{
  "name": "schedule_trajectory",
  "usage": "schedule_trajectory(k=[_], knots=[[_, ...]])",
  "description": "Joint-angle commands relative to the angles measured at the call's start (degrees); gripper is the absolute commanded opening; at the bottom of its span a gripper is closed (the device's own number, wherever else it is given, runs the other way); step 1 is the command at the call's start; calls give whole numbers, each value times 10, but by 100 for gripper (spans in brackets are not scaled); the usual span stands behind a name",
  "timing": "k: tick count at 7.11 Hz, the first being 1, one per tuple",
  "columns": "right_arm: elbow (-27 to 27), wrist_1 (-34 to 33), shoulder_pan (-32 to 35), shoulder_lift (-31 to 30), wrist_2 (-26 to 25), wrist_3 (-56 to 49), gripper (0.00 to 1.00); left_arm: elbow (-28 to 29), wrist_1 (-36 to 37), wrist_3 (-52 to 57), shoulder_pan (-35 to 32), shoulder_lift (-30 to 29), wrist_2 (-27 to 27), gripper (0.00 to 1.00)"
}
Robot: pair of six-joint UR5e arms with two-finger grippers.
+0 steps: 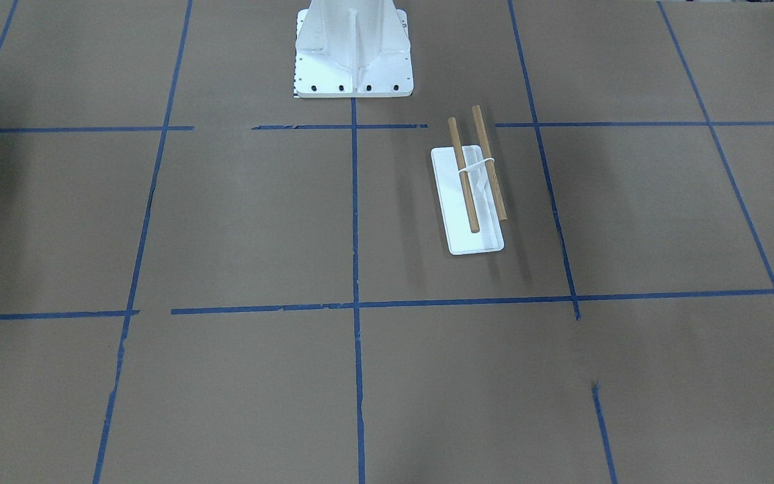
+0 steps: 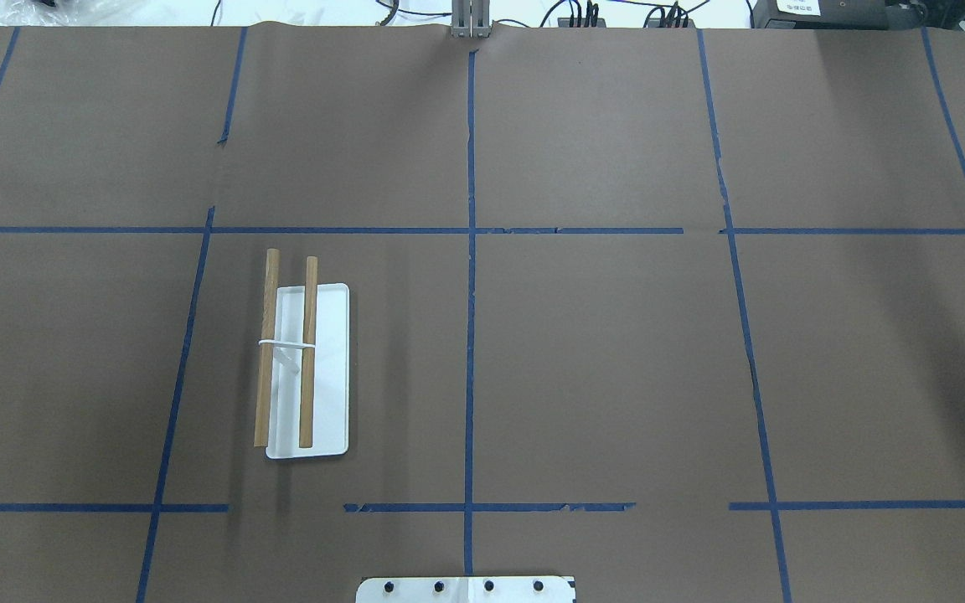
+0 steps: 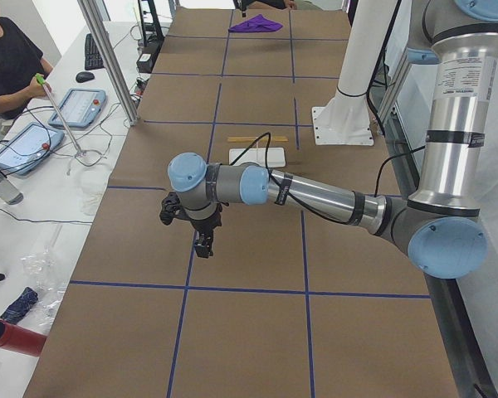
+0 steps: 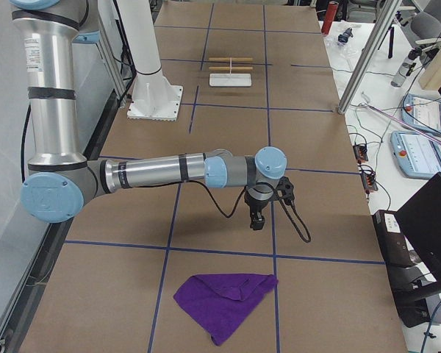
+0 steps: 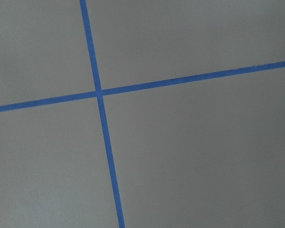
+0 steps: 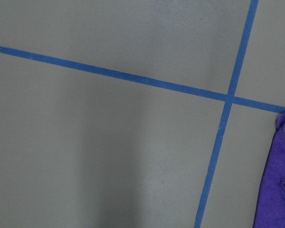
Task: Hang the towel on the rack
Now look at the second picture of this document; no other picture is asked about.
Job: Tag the white towel rack base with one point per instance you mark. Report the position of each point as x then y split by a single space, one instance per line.
332 375

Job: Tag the inner wooden rack rod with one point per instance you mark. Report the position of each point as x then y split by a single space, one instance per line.
309 353

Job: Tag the wooden rack rod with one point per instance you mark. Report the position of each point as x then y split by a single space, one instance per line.
309 353
262 415

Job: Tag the outer wooden rack rod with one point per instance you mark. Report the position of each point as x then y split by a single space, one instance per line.
262 415

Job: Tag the black computer box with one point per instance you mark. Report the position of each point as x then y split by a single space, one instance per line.
843 15

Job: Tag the white rack crossbar post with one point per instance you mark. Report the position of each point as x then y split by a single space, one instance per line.
281 353

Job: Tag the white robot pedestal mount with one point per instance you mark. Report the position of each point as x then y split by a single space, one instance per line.
513 588

